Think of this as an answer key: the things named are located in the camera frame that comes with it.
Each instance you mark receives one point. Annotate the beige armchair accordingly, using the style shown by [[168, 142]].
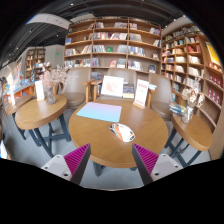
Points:
[[129, 76], [161, 99], [77, 86]]

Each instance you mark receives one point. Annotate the beige armchair centre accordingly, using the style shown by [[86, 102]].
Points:
[[129, 76]]

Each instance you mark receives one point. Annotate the beige armchair left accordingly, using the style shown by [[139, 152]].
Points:
[[77, 86]]

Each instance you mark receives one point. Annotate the white-red sign in wooden stand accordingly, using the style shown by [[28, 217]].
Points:
[[141, 93]]

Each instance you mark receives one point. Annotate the wooden bookshelf right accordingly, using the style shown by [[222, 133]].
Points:
[[186, 54]]

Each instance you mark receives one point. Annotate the book on centre chair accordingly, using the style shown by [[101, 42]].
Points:
[[128, 91]]

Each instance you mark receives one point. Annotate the round wooden table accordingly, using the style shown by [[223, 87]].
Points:
[[195, 133], [107, 150], [36, 114]]

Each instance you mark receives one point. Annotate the distant wooden bookshelf left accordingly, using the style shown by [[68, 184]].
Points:
[[35, 57]]

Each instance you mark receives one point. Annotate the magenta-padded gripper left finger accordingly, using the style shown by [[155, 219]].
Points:
[[70, 167]]

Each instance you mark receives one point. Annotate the white sign on left table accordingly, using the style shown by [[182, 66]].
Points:
[[39, 90]]

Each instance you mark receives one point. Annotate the beige armchair right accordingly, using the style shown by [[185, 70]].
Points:
[[161, 99]]

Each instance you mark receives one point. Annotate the large wooden bookshelf back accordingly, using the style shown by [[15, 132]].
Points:
[[114, 42]]

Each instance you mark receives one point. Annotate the round wooden centre table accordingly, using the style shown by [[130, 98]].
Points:
[[107, 150]]

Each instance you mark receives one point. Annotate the light blue-pink mouse pad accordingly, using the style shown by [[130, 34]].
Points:
[[99, 111]]

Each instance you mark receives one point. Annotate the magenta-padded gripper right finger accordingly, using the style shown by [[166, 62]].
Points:
[[153, 166]]

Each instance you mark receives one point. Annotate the round wooden left table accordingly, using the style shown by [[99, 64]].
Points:
[[36, 114]]

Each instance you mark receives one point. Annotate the glass vase with dried flowers right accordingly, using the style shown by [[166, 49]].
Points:
[[194, 98]]

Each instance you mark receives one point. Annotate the stack of books right table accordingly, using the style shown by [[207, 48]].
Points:
[[176, 108]]

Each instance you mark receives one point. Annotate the small wooden table far left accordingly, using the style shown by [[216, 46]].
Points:
[[12, 109]]

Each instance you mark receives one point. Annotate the glass vase with dried flowers left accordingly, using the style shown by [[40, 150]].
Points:
[[50, 79]]

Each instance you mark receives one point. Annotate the round wooden right table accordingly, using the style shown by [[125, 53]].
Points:
[[195, 133]]

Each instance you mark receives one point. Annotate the white sign card centre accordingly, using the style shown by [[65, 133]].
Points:
[[112, 86]]

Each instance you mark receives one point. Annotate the glass vase with dried flowers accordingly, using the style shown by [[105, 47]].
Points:
[[194, 98], [50, 79]]

